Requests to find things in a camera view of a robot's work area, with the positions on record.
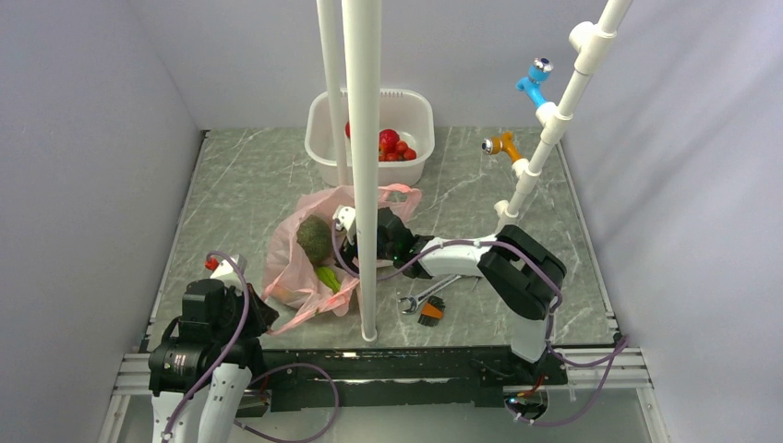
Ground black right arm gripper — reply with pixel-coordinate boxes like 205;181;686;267
333;217;398;278

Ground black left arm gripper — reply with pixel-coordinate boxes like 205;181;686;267
211;281;279;343

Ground pink plastic bag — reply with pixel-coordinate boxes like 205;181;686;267
260;183;423;338

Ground green fake starfruit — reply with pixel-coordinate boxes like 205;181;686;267
315;266;342;293

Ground green fake melon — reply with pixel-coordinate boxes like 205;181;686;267
296;215;333;267

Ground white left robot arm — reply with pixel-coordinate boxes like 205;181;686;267
148;279;279;442

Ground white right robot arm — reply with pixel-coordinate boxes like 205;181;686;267
376;208;567;383

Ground red fake cherry tomatoes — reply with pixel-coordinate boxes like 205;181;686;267
379;140;417;162

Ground silver combination wrench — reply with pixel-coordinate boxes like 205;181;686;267
398;275;462;315

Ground black orange hex key set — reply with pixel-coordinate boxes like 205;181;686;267
417;295;445;328

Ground white plastic basin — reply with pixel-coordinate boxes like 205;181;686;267
305;89;435;186

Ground orange toy faucet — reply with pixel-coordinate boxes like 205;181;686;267
481;132;523;162

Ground blue toy faucet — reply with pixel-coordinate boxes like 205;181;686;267
515;57;553;109

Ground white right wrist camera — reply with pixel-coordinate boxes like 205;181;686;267
332;205;356;236

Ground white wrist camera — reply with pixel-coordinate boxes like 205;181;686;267
332;205;356;236
204;254;247;291

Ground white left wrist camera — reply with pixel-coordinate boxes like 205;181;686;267
204;254;247;291

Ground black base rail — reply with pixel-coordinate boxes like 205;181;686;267
246;345;568;412

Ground white pvc pipe frame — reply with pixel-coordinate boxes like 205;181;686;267
337;1;631;342

